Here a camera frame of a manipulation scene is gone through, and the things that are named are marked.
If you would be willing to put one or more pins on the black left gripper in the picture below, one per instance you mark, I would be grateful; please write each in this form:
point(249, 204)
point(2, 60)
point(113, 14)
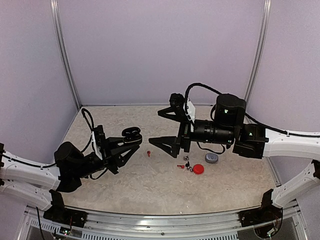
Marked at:
point(109, 160)

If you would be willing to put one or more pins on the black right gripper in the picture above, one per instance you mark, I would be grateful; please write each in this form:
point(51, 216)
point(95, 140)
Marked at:
point(184, 135)

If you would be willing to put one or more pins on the black earbud charging case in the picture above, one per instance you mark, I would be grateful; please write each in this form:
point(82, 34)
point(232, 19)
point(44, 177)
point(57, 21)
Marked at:
point(131, 134)

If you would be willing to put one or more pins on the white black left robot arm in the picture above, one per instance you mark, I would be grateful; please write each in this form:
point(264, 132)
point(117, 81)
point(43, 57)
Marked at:
point(41, 186)

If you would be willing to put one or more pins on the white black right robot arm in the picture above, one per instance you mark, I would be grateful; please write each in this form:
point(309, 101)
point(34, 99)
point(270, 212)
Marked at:
point(255, 141)

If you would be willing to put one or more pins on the red round case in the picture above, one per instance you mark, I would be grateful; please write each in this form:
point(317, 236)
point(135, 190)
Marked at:
point(198, 169)

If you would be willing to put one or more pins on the grey oval charging case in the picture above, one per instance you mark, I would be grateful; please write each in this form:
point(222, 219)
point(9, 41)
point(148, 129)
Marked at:
point(211, 158)

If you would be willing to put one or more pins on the purple clip earbud lower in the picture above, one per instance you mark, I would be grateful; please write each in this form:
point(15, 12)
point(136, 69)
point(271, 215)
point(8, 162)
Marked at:
point(189, 168)

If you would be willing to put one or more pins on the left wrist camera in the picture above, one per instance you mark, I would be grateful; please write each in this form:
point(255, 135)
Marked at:
point(98, 136)

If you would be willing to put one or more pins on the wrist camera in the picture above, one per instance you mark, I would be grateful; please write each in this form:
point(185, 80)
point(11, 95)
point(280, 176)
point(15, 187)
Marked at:
point(98, 136)
point(179, 107)

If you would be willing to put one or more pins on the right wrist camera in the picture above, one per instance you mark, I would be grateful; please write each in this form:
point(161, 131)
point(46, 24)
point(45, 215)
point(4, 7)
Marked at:
point(179, 107)

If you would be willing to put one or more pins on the front aluminium rail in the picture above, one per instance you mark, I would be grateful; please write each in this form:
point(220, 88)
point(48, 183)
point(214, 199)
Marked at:
point(101, 225)

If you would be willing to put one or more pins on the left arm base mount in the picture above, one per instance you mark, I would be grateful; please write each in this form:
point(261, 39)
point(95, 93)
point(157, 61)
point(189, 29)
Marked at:
point(60, 214)

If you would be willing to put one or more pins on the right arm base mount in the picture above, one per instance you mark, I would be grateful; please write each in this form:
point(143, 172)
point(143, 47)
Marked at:
point(267, 213)

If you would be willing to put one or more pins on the right aluminium corner post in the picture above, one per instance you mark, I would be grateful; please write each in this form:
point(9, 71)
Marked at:
point(259, 49)

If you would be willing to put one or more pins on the aluminium corner post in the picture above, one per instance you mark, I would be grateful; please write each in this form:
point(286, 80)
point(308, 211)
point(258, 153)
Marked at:
point(259, 49)
point(54, 5)

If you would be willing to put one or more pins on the left aluminium corner post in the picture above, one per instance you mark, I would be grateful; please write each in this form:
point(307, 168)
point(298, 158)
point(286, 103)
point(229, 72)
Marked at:
point(54, 5)

